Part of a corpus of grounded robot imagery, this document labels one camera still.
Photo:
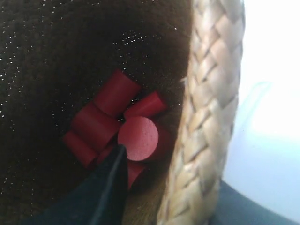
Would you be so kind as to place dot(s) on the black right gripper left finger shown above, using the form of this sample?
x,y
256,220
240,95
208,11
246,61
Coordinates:
x,y
98,200

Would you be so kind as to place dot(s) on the red cylinder facing camera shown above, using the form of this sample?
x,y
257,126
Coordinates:
x,y
144,139

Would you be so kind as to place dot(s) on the red cylinder lower left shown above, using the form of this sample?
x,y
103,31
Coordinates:
x,y
81,150

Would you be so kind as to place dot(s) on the brown woven wicker basket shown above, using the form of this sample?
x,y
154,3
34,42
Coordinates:
x,y
55,56

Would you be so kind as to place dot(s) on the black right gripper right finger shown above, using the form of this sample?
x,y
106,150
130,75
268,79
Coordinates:
x,y
235,209

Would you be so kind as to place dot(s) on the red cylinder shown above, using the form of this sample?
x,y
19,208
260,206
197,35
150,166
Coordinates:
x,y
81,150
116,94
149,106
135,169
95,127

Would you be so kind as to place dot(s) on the red cylinder bottom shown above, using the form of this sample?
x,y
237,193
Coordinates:
x,y
135,169

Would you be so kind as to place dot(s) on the red cylinder top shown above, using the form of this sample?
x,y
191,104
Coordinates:
x,y
116,94

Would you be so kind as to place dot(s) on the red cylinder upper right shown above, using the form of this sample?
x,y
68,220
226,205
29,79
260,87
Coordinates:
x,y
149,106

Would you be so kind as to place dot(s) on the red cylinder middle left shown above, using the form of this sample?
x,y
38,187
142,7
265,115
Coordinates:
x,y
95,127

